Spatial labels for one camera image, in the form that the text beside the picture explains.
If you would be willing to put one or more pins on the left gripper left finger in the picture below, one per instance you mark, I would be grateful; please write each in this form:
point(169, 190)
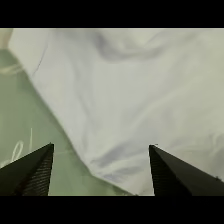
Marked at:
point(31, 173)

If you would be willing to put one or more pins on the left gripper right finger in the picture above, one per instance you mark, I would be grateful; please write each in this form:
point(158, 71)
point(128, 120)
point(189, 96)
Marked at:
point(173, 175)

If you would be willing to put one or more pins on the white shirt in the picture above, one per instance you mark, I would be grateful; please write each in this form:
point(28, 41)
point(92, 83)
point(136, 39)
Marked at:
point(133, 93)

